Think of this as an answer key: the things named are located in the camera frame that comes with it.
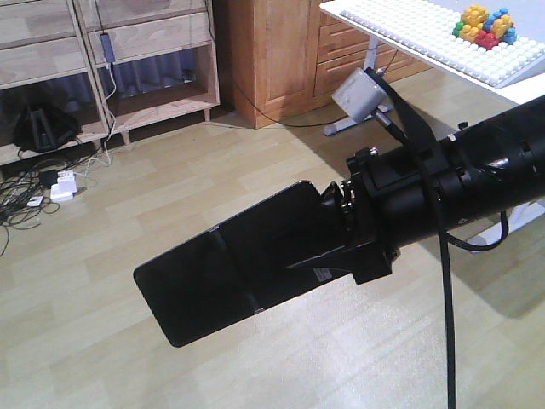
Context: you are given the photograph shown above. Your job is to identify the black foldable phone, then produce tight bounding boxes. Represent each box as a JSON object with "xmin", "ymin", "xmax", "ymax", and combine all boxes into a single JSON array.
[{"xmin": 134, "ymin": 181, "xmax": 347, "ymax": 347}]

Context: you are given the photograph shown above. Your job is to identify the white building block baseplate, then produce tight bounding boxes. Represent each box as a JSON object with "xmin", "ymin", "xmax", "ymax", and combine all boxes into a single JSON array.
[{"xmin": 340, "ymin": 1, "xmax": 544, "ymax": 89}]

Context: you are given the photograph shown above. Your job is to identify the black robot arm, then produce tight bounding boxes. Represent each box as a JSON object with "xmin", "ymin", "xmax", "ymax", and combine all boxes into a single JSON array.
[{"xmin": 296, "ymin": 98, "xmax": 544, "ymax": 284}]

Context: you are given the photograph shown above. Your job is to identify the colourful building block pile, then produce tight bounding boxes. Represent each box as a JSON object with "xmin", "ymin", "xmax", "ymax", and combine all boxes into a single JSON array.
[{"xmin": 451, "ymin": 4, "xmax": 518, "ymax": 50}]

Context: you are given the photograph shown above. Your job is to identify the white power adapters on floor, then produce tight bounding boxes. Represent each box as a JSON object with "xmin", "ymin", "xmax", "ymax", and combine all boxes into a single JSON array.
[{"xmin": 26, "ymin": 170, "xmax": 78, "ymax": 207}]

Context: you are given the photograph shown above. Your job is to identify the wooden shelf unit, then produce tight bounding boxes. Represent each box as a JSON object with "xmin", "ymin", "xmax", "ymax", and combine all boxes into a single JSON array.
[{"xmin": 1, "ymin": 1, "xmax": 220, "ymax": 164}]

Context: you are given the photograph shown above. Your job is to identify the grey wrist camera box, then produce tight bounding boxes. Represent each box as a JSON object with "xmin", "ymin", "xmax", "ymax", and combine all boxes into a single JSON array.
[{"xmin": 332, "ymin": 68, "xmax": 387, "ymax": 123}]

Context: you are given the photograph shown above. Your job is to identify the black triangular stand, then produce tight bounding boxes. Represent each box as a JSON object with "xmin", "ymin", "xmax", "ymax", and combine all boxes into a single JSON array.
[{"xmin": 14, "ymin": 103, "xmax": 81, "ymax": 153}]

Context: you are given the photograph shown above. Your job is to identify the wooden drawer cabinet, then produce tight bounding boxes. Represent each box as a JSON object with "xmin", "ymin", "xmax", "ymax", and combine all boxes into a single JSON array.
[{"xmin": 211, "ymin": 1, "xmax": 427, "ymax": 129}]

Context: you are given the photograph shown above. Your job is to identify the grey usb hub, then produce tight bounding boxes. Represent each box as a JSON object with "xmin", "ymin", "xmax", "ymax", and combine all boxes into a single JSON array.
[{"xmin": 100, "ymin": 33, "xmax": 116, "ymax": 64}]

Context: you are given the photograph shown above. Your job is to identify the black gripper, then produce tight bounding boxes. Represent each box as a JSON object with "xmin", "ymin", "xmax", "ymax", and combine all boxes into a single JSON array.
[{"xmin": 285, "ymin": 147, "xmax": 437, "ymax": 285}]

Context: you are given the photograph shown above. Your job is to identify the black braided cable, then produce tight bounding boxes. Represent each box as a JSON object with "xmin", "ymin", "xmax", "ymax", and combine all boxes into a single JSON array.
[{"xmin": 374, "ymin": 70, "xmax": 510, "ymax": 409}]

